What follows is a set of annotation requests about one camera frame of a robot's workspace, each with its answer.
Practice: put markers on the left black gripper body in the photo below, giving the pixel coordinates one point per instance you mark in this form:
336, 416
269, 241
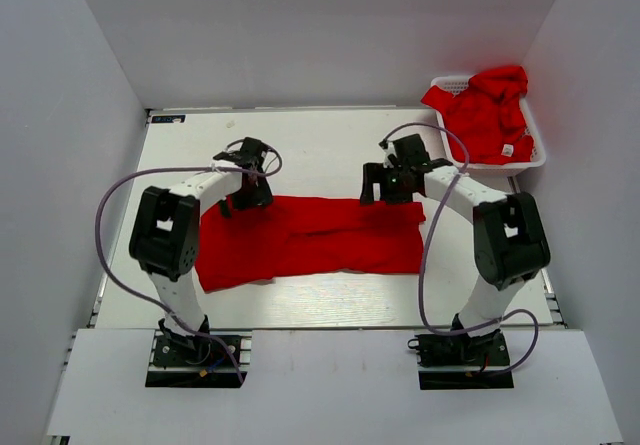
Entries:
260, 178

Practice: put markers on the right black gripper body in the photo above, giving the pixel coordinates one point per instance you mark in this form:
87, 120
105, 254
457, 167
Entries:
400, 192

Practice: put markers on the red t shirt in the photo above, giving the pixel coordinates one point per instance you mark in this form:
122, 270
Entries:
298, 236

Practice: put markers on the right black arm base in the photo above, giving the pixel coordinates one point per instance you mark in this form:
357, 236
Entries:
461, 363

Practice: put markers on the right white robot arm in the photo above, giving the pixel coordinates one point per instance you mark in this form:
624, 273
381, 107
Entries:
509, 243

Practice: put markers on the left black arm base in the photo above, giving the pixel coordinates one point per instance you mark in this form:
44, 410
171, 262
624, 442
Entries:
173, 366

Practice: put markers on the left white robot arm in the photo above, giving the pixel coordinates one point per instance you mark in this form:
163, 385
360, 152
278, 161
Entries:
166, 232

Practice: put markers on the red t shirts in basket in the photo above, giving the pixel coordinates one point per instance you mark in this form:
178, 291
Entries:
486, 117

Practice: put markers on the white plastic basket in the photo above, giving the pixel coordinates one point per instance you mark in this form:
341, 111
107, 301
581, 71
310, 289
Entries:
455, 84

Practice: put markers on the blue table label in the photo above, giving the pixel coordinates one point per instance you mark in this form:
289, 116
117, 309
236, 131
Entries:
167, 119

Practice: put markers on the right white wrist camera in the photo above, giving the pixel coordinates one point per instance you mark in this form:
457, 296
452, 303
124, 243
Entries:
390, 160

